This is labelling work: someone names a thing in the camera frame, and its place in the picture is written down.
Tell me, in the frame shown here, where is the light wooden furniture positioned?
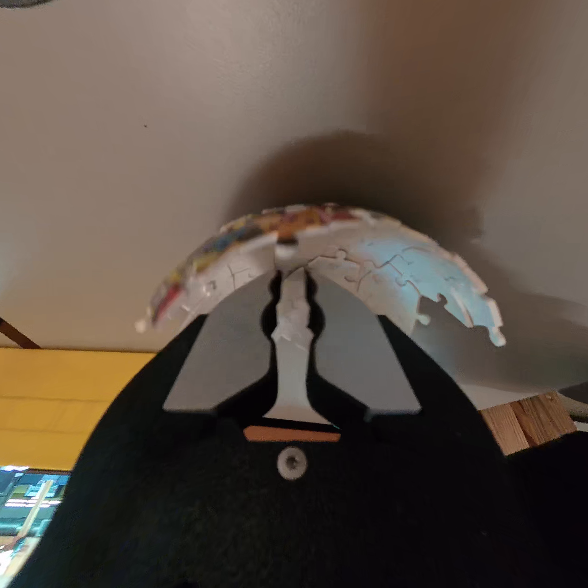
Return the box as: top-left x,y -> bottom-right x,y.
480,390 -> 577,456

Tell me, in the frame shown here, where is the yellow plastic bin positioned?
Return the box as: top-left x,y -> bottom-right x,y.
0,348 -> 157,471

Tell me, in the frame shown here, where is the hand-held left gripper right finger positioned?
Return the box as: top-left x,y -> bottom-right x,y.
304,271 -> 422,422

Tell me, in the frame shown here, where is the partly built puzzle ball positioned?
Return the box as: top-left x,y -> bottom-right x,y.
134,202 -> 507,420

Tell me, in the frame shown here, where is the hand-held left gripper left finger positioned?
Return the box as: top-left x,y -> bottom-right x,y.
162,270 -> 283,415

